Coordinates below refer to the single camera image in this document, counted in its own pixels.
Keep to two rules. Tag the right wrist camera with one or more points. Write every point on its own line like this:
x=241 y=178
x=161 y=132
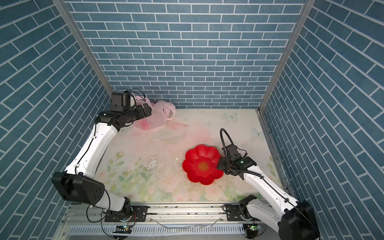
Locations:
x=232 y=153

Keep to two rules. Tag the white cable duct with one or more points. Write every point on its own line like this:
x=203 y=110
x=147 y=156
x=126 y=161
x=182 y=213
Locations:
x=157 y=230

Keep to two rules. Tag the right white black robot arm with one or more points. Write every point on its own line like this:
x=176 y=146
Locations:
x=290 y=218

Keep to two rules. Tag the red flower-shaped bowl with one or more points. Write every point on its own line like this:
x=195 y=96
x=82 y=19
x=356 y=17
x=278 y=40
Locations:
x=201 y=164

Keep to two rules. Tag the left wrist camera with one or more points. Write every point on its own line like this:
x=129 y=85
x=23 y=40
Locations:
x=122 y=102

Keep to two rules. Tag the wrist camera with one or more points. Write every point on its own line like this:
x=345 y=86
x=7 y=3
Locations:
x=122 y=102
x=232 y=153

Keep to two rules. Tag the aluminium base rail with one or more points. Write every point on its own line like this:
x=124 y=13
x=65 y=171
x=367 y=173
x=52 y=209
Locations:
x=176 y=214

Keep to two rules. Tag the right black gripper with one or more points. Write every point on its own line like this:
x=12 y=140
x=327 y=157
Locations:
x=221 y=164

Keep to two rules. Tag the pink plastic bag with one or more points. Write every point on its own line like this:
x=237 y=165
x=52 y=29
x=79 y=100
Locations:
x=162 y=111

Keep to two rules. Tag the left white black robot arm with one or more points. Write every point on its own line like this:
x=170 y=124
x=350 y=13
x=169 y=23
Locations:
x=77 y=184

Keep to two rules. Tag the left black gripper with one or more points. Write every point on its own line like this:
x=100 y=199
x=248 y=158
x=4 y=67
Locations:
x=142 y=114

